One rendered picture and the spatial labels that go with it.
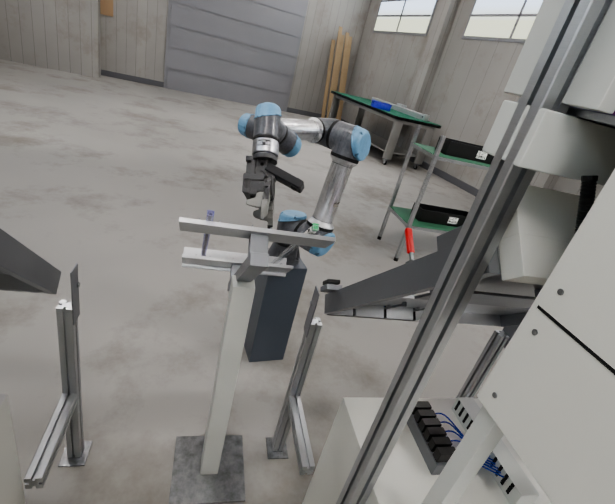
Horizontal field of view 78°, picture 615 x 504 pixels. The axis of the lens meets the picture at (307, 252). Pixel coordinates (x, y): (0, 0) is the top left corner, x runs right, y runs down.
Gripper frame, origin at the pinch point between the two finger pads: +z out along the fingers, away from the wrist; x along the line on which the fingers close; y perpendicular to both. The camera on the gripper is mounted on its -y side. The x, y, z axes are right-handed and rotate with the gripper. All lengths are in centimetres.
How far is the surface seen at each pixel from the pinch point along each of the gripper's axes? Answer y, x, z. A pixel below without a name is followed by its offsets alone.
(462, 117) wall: -266, -536, -336
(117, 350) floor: 76, -78, 44
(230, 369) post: 10.4, -14.7, 40.1
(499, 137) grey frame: -37, 53, -2
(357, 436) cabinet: -25, 5, 51
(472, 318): -70, -37, 22
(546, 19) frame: -41, 58, -16
